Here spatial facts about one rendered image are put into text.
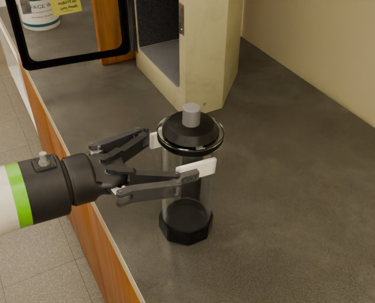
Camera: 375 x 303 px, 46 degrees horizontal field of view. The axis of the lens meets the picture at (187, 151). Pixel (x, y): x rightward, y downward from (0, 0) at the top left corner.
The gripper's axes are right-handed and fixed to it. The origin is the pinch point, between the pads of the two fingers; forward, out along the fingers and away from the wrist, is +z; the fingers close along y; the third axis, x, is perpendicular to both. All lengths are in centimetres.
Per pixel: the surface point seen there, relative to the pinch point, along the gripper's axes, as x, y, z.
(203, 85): 8.1, 31.5, 22.1
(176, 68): 9.2, 43.8, 20.8
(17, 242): 115, 99, -25
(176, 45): 9, 56, 27
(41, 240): 114, 95, -15
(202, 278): 18.7, -11.7, -1.6
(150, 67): 12, 52, 17
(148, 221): 19.0, 4.4, -4.6
